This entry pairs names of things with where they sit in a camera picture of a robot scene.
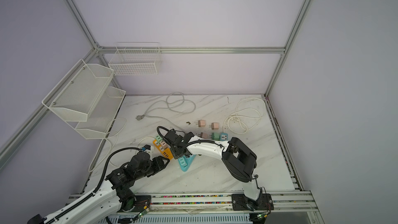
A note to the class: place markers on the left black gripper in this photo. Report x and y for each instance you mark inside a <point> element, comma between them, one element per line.
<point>158,164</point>

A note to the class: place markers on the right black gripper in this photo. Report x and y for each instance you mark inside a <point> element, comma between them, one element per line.
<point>174,154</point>

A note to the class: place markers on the teal triangular power strip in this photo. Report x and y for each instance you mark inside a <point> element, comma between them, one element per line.
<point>189,160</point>

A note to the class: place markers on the pink plug black strip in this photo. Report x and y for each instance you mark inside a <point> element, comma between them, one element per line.
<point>202,123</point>
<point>214,126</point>

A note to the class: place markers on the green plug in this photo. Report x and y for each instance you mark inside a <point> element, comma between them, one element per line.
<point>215,136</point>
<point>159,139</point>

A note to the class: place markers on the blue power strip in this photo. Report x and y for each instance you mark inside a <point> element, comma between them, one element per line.
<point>223,136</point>

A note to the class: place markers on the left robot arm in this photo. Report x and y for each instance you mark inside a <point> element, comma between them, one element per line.
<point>112,193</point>

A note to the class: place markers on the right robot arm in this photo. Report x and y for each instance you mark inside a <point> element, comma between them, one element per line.
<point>237,157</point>

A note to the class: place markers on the pink plug on orange strip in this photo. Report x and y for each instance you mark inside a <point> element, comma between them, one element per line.
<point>164,145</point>

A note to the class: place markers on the green plug on orange strip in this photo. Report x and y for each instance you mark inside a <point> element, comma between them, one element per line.
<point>159,139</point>

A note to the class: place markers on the orange power strip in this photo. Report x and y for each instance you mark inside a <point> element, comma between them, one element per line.
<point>164,152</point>

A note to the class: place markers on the lower white mesh shelf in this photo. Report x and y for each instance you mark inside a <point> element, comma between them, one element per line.
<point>102,116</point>

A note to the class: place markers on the white mesh shelf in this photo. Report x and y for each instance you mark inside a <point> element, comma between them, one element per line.
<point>75,97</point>
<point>102,116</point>

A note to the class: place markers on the upper white mesh shelf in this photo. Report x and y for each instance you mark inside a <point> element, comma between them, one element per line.
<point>75,97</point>

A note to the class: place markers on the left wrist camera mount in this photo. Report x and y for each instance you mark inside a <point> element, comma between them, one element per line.
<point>147,149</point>

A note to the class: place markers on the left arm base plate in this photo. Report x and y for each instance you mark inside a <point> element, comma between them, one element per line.
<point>135,204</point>

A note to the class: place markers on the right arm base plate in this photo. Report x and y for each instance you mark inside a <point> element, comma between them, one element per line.
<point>242,203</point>

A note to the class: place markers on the white wire basket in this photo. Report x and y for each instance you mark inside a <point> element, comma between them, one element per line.
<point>136,58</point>

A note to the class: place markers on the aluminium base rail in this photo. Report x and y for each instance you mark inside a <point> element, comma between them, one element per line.
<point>201,203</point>

